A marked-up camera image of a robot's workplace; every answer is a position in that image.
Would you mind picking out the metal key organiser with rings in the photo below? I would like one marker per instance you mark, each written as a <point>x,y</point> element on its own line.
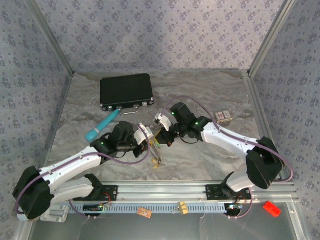
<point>157,152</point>

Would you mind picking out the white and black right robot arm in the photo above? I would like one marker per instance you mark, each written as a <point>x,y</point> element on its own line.
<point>225,136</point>

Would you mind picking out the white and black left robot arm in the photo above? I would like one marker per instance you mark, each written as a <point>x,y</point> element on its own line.
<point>72,163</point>

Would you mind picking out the teal plastic tube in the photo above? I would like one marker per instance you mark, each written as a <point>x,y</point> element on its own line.
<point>100,128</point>

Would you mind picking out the small playing card box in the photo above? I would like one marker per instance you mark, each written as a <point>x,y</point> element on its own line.
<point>223,116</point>

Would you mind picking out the tan wooden block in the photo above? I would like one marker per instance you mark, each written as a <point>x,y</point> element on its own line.
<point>183,208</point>

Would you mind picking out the left circuit board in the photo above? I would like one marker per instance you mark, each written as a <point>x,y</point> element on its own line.
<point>93,207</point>

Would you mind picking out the circuit board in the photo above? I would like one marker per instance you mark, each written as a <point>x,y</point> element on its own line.
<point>234,207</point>
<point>93,207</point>

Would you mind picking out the right circuit board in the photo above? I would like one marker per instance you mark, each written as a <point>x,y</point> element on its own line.
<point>234,207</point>

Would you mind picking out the white plastic holder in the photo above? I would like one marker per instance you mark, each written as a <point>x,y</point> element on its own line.
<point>56,214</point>

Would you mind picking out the red plastic block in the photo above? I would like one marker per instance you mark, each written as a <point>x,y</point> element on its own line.
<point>272,208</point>

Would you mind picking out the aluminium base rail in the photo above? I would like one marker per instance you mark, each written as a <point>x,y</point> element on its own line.
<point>160,191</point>

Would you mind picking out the aluminium table edge rail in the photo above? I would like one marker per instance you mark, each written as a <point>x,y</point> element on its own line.
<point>256,100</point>
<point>60,112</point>

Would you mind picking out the aluminium frame post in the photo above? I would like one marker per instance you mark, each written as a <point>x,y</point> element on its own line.
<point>52,37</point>
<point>270,37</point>

